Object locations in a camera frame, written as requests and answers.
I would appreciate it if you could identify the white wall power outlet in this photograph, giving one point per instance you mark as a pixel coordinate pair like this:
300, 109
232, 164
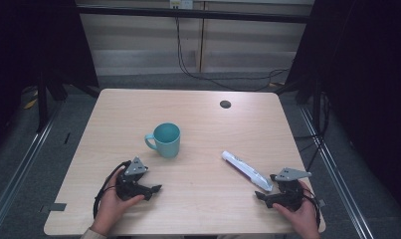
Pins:
181, 3

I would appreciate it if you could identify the dark curtain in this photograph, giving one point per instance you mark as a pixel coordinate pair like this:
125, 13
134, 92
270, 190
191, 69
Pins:
363, 83
29, 46

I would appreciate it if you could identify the black horizontal frame bar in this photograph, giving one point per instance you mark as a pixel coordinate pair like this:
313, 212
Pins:
194, 14

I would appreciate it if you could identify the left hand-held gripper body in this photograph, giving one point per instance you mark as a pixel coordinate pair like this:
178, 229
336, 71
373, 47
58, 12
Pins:
130, 181

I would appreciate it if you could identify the beige sleeve cuff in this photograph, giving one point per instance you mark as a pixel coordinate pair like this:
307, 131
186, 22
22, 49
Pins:
92, 234

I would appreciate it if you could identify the person's left hand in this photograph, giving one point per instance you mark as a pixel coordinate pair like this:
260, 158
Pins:
112, 205

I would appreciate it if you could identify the person's right hand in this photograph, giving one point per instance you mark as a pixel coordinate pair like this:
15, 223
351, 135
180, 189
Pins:
300, 219

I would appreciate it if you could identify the white purple toothpaste tube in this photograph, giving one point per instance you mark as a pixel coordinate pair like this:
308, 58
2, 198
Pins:
246, 170

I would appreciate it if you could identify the black table grommet hole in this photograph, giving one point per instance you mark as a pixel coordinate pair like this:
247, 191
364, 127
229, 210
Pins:
225, 104

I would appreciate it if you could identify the yellow floor scrap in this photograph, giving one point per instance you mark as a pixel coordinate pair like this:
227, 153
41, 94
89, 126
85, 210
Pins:
30, 103

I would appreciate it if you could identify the metal floor rail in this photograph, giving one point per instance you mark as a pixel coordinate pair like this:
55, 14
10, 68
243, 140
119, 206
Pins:
20, 166
335, 179

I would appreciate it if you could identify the teal ceramic cup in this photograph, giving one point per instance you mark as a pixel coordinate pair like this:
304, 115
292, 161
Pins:
165, 141

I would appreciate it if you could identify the black metal stand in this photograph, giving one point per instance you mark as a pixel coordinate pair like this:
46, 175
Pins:
315, 106
42, 103

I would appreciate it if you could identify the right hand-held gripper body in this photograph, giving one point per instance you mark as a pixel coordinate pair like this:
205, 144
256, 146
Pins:
289, 192

